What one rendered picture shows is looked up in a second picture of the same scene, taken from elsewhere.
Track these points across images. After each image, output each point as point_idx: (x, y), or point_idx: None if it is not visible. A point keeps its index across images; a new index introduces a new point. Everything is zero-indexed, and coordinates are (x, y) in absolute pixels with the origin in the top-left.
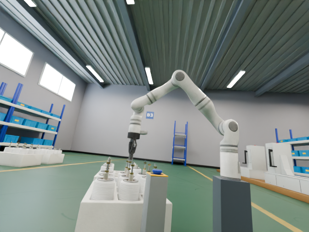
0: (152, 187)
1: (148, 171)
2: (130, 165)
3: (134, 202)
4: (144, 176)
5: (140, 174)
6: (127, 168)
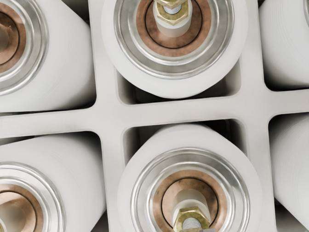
0: None
1: (188, 14)
2: (193, 226)
3: None
4: (186, 59)
5: (34, 78)
6: (1, 229)
